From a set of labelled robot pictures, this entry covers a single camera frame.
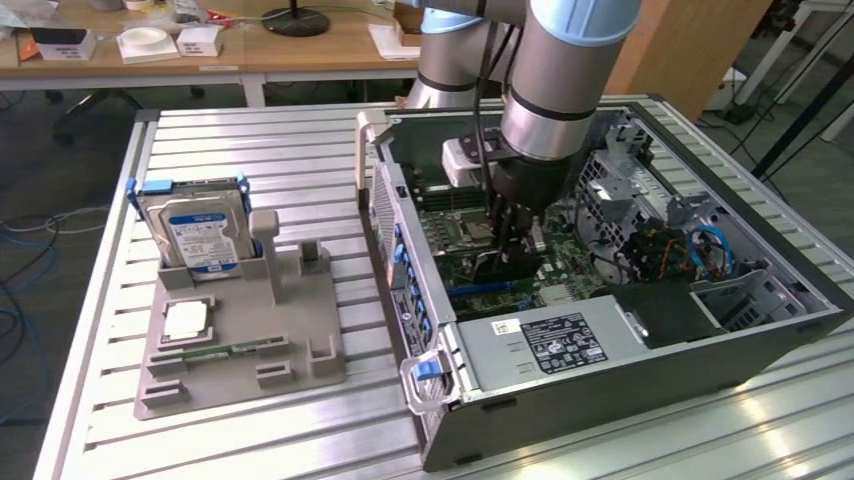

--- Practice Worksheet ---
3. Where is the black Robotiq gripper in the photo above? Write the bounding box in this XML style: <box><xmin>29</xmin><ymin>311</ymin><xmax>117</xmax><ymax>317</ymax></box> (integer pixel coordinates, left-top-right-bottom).
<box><xmin>488</xmin><ymin>155</ymin><xmax>576</xmax><ymax>261</ymax></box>

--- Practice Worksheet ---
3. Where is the perforated metal disk bay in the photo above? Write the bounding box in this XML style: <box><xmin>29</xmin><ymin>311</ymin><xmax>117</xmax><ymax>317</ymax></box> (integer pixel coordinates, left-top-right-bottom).
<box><xmin>571</xmin><ymin>147</ymin><xmax>677</xmax><ymax>251</ymax></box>

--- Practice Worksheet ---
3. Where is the CPU socket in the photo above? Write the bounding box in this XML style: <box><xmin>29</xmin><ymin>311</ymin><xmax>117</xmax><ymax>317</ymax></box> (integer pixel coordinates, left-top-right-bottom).
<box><xmin>452</xmin><ymin>207</ymin><xmax>499</xmax><ymax>247</ymax></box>

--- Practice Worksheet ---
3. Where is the black RAM slots row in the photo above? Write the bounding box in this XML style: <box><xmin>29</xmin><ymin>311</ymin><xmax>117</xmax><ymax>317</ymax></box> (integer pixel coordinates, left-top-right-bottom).
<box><xmin>411</xmin><ymin>178</ymin><xmax>492</xmax><ymax>209</ymax></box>

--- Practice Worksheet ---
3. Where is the green motherboard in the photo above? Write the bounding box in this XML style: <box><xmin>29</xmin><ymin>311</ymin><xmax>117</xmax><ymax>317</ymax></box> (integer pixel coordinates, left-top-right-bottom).
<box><xmin>403</xmin><ymin>167</ymin><xmax>606</xmax><ymax>321</ymax></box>

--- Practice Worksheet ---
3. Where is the blue expansion slot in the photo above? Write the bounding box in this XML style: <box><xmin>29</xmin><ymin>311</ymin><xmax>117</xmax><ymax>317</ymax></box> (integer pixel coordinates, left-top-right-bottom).
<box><xmin>446</xmin><ymin>282</ymin><xmax>516</xmax><ymax>298</ymax></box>

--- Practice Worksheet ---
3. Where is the white paper booklet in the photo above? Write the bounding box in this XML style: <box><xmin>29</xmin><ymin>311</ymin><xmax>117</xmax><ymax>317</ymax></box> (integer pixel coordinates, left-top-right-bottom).
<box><xmin>368</xmin><ymin>22</ymin><xmax>423</xmax><ymax>62</ymax></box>

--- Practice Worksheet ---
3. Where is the wooden cabinet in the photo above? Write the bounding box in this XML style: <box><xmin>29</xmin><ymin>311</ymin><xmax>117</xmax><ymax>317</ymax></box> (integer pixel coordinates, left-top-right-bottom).
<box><xmin>596</xmin><ymin>0</ymin><xmax>775</xmax><ymax>121</ymax></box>

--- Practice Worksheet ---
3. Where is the grey power supply unit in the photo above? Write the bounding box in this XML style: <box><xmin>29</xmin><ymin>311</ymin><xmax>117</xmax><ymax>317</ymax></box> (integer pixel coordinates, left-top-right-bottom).
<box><xmin>455</xmin><ymin>294</ymin><xmax>650</xmax><ymax>392</ymax></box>

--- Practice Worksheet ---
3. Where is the brown cardboard box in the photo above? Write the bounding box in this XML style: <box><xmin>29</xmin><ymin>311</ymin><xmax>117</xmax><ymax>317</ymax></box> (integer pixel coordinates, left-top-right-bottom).
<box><xmin>392</xmin><ymin>0</ymin><xmax>426</xmax><ymax>36</ymax></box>

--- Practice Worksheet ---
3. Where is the open black PC case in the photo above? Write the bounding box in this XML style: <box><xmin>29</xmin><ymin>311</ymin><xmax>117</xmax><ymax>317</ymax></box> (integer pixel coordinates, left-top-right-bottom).
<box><xmin>355</xmin><ymin>94</ymin><xmax>854</xmax><ymax>474</ymax></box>

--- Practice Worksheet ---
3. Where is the clear case latch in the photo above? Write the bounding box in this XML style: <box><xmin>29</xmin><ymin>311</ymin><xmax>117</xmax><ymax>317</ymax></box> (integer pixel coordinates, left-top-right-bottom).
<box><xmin>398</xmin><ymin>349</ymin><xmax>463</xmax><ymax>415</ymax></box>

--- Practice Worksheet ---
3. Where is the black round lamp base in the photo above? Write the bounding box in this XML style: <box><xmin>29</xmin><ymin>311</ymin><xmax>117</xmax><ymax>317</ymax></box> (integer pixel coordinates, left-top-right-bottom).
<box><xmin>260</xmin><ymin>0</ymin><xmax>332</xmax><ymax>38</ymax></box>

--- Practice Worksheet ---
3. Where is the hard disk blue label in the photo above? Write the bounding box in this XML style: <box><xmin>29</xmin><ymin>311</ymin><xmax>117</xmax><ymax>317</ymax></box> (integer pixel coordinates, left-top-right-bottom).
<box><xmin>136</xmin><ymin>193</ymin><xmax>246</xmax><ymax>281</ymax></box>

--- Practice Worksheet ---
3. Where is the blue disk caddy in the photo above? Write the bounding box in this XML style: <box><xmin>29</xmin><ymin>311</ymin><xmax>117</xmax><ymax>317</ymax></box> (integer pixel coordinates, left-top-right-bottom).
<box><xmin>123</xmin><ymin>172</ymin><xmax>254</xmax><ymax>266</ymax></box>

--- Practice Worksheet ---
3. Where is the small white box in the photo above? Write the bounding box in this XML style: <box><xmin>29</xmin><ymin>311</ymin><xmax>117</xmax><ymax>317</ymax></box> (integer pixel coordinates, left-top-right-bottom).
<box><xmin>175</xmin><ymin>25</ymin><xmax>224</xmax><ymax>58</ymax></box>

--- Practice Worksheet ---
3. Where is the grey plastic parts rack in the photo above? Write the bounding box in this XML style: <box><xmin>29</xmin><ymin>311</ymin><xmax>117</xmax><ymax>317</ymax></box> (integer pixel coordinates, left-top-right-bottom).
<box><xmin>132</xmin><ymin>208</ymin><xmax>348</xmax><ymax>422</ymax></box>

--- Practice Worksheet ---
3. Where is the green RAM stick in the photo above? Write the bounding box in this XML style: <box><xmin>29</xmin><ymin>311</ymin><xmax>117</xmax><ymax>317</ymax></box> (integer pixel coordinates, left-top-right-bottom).
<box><xmin>177</xmin><ymin>339</ymin><xmax>267</xmax><ymax>362</ymax></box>

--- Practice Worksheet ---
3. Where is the silver CPU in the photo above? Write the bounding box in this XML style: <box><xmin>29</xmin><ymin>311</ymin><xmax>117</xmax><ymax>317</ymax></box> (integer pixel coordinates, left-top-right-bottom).
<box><xmin>163</xmin><ymin>302</ymin><xmax>211</xmax><ymax>340</ymax></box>

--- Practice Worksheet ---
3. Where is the white square dish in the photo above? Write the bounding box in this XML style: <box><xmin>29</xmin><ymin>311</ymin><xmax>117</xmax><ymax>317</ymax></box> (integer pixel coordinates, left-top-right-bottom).
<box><xmin>116</xmin><ymin>27</ymin><xmax>183</xmax><ymax>65</ymax></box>

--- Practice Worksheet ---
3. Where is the black chair base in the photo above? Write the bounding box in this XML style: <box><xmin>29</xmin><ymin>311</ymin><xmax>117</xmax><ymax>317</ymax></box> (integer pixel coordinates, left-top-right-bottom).
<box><xmin>49</xmin><ymin>89</ymin><xmax>145</xmax><ymax>146</ymax></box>

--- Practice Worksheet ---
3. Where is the wooden desk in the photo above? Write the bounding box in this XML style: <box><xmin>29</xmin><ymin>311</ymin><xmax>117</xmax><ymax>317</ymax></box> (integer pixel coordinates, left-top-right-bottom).
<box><xmin>0</xmin><ymin>0</ymin><xmax>610</xmax><ymax>94</ymax></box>

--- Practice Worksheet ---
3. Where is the white box black lid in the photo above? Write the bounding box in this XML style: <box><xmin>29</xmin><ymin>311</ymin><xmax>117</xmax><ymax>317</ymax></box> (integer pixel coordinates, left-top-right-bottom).
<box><xmin>31</xmin><ymin>27</ymin><xmax>99</xmax><ymax>62</ymax></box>

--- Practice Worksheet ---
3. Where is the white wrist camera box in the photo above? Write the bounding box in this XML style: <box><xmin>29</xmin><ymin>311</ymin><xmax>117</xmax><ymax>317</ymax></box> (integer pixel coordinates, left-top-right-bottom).
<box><xmin>442</xmin><ymin>137</ymin><xmax>499</xmax><ymax>187</ymax></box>

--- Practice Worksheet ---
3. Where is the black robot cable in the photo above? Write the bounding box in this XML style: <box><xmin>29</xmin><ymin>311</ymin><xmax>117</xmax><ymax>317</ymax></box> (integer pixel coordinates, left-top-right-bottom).
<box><xmin>470</xmin><ymin>19</ymin><xmax>523</xmax><ymax>174</ymax></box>

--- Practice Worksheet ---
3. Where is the red wire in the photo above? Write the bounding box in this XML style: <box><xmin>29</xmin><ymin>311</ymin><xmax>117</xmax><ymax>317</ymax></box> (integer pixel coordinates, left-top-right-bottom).
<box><xmin>657</xmin><ymin>238</ymin><xmax>689</xmax><ymax>281</ymax></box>

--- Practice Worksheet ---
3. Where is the blue wire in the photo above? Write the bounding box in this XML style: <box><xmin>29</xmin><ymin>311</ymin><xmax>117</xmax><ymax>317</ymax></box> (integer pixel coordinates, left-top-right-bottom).
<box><xmin>685</xmin><ymin>224</ymin><xmax>739</xmax><ymax>281</ymax></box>

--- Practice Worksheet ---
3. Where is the blue floor cable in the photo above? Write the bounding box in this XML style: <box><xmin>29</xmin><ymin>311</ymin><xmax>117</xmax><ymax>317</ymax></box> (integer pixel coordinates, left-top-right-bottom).
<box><xmin>0</xmin><ymin>219</ymin><xmax>65</xmax><ymax>426</ymax></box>

